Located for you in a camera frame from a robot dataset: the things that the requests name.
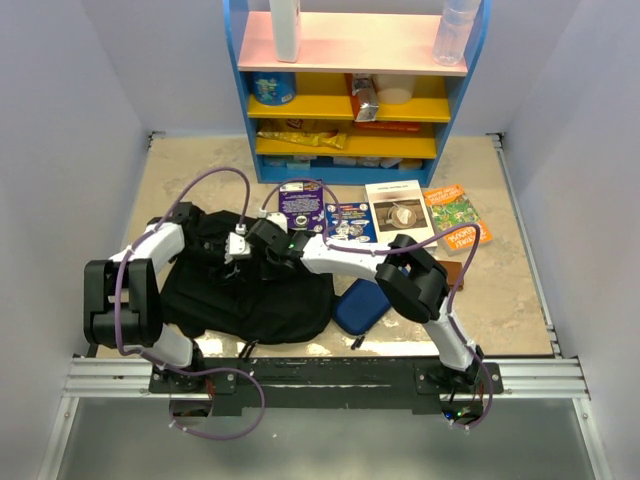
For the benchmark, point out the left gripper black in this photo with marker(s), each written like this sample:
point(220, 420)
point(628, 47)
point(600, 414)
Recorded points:
point(222, 259)

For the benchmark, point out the black backpack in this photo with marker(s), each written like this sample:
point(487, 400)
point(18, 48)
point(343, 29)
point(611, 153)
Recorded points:
point(245, 299)

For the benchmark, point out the brown leather wallet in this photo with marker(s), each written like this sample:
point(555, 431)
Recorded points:
point(454, 273)

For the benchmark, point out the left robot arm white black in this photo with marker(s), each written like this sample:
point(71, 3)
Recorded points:
point(122, 307)

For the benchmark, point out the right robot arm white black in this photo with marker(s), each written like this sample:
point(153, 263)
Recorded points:
point(413, 281)

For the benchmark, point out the yellow chips bag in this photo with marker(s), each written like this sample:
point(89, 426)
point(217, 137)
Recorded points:
point(305, 132)

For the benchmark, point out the silver orange snack bag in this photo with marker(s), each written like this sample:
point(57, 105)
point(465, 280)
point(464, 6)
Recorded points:
point(364, 98)

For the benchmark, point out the purple book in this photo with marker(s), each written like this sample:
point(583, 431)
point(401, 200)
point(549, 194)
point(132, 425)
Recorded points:
point(302, 203)

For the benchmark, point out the blue comic book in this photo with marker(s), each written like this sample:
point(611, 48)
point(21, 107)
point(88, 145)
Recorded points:
point(351, 222)

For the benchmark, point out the blue zip pencil case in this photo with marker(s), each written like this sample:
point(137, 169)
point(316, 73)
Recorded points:
point(361, 306)

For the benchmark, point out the white coffee cover book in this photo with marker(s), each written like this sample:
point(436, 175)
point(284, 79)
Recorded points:
point(399, 208)

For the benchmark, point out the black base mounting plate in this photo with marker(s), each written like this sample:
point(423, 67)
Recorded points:
point(417, 384)

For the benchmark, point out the orange flat box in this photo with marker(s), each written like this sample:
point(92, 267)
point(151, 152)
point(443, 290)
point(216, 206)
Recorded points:
point(389, 126)

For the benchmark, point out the blue round tin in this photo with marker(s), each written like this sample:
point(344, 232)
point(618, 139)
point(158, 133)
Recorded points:
point(274, 88)

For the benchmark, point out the blue shelf unit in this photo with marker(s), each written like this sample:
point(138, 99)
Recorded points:
point(334, 46)

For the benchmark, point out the orange treehouse book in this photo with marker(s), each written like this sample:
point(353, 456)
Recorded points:
point(450, 206)

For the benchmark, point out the white plastic tub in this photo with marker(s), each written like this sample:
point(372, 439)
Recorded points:
point(394, 89)

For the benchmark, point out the white carton on shelf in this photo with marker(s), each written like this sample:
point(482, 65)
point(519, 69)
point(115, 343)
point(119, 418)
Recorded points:
point(286, 29)

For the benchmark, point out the clear plastic bottle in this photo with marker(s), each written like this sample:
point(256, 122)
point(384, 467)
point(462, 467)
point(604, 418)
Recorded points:
point(454, 30)

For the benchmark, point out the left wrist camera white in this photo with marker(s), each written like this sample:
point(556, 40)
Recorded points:
point(236, 246)

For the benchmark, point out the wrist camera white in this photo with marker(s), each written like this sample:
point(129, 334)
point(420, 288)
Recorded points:
point(277, 218)
point(236, 246)

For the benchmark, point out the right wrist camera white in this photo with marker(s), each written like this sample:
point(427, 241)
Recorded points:
point(277, 218)

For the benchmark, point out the aluminium rail frame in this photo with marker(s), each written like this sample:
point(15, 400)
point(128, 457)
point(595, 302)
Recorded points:
point(320, 410)

